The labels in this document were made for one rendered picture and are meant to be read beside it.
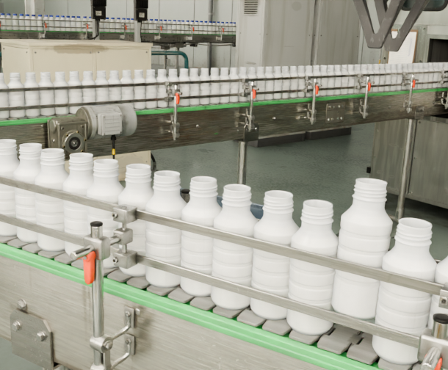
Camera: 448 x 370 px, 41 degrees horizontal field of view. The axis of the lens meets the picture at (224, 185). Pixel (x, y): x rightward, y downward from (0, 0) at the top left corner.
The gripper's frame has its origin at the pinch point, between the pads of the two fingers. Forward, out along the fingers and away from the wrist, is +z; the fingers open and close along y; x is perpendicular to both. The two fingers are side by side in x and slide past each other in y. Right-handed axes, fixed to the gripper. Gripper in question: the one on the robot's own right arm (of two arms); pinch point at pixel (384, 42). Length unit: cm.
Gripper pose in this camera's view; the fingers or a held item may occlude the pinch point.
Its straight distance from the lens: 69.7
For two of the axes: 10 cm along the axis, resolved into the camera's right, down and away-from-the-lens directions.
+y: -5.3, 1.3, -8.4
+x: 8.5, 1.7, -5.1
